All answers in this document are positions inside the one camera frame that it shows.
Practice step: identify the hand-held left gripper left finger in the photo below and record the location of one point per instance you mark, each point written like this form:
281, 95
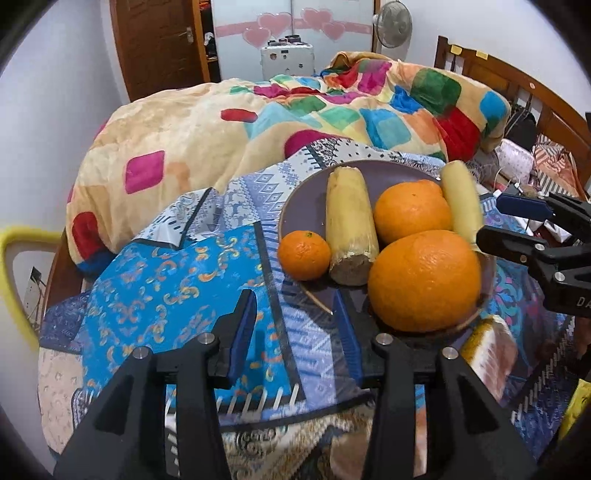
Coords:
244, 323

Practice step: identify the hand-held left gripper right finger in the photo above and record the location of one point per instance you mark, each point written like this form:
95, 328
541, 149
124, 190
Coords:
346, 332

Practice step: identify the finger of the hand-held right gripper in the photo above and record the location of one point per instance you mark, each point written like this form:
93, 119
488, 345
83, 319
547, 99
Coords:
503, 240
524, 205

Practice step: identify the smooth yellow sugarcane piece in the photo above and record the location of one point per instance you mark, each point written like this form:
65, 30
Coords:
461, 203

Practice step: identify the small tangerine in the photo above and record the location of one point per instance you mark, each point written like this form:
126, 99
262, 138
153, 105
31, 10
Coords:
304, 256

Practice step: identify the large orange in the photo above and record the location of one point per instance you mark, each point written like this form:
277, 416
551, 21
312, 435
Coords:
411, 212
422, 281

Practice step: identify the rough-ended yellow sugarcane piece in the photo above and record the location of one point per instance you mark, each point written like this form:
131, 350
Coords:
348, 221

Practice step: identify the purple plate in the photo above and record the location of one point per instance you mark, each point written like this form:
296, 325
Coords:
307, 203

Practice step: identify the white pink patterned pillow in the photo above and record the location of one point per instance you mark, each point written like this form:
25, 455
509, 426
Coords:
517, 159

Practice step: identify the blue patchwork bed sheet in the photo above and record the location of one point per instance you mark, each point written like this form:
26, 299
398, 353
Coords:
175, 286

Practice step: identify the black backpack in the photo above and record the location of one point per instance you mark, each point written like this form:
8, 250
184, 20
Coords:
521, 127

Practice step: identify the wooden bed headboard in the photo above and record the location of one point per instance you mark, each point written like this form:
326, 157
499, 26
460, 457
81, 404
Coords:
498, 74

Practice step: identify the colourful checked blanket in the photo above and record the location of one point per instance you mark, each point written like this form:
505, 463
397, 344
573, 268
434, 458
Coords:
194, 124

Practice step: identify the standing electric fan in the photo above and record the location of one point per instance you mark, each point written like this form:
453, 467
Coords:
392, 23

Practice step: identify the yellow foam tube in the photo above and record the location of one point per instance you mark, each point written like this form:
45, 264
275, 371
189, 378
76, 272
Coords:
14, 240

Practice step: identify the white appliance box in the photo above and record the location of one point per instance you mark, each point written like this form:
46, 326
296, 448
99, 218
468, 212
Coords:
286, 57

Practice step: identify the brown wooden door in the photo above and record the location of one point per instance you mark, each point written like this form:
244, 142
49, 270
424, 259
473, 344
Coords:
157, 46

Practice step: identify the wooden wardrobe with sliding doors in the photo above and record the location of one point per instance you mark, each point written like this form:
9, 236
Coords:
286, 27

